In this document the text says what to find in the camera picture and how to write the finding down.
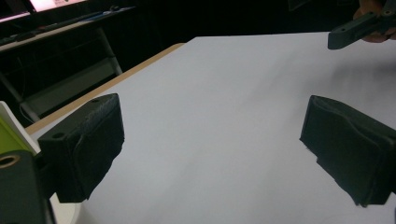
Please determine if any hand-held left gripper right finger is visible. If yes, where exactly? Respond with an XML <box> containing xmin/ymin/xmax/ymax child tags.
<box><xmin>300</xmin><ymin>94</ymin><xmax>396</xmax><ymax>208</ymax></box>

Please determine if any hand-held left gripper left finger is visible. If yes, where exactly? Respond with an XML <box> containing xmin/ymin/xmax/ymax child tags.
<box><xmin>36</xmin><ymin>92</ymin><xmax>126</xmax><ymax>203</ymax></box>

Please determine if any white table cover sheet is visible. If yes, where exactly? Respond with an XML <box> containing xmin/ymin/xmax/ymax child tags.
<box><xmin>31</xmin><ymin>32</ymin><xmax>396</xmax><ymax>224</ymax></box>

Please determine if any lit monitor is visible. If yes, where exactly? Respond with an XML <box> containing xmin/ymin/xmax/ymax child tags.
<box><xmin>29</xmin><ymin>0</ymin><xmax>89</xmax><ymax>13</ymax></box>

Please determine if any white metal stand frame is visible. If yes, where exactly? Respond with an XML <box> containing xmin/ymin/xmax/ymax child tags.
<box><xmin>0</xmin><ymin>27</ymin><xmax>123</xmax><ymax>122</ymax></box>

